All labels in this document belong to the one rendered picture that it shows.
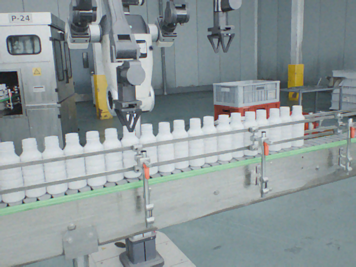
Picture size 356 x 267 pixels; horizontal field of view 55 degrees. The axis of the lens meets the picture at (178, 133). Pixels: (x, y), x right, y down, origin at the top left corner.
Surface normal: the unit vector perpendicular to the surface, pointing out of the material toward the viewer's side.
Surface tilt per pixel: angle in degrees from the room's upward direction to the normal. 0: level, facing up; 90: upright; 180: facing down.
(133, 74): 91
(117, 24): 63
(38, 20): 90
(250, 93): 90
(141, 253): 90
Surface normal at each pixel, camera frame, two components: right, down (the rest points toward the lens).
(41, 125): 0.15, 0.20
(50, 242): 0.44, 0.17
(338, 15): -0.89, 0.13
